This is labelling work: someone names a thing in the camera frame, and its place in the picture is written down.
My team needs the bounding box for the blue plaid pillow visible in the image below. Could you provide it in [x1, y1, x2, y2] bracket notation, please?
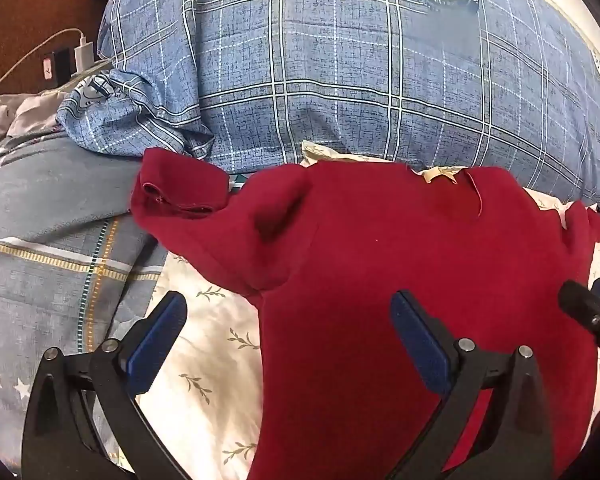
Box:
[55, 0, 600, 206]

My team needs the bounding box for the red knit garment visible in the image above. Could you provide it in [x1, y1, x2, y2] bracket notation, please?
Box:
[130, 147, 600, 480]

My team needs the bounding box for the grey plaid quilt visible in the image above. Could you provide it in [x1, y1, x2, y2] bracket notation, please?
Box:
[0, 135, 171, 461]

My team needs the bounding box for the black power strip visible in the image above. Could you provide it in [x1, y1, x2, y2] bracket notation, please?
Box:
[42, 49, 78, 83]

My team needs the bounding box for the white leaf-print bed sheet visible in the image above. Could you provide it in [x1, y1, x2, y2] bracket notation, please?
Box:
[95, 140, 600, 480]

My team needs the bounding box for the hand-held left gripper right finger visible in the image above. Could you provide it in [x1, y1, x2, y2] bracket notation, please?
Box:
[385, 290, 556, 480]

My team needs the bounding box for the grey crumpled cloth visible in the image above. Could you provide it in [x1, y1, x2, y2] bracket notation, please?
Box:
[0, 87, 81, 161]

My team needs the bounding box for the white charging cable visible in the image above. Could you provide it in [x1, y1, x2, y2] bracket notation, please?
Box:
[0, 27, 112, 101]

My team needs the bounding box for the brown wooden headboard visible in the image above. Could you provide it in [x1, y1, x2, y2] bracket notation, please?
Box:
[0, 0, 111, 98]

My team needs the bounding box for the white charger plug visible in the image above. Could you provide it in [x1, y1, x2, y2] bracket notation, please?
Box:
[76, 32, 97, 72]

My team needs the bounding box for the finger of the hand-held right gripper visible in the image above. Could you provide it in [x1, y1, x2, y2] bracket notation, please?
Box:
[558, 279, 600, 341]

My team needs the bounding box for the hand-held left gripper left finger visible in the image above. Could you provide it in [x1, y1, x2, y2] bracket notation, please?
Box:
[21, 290, 188, 480]

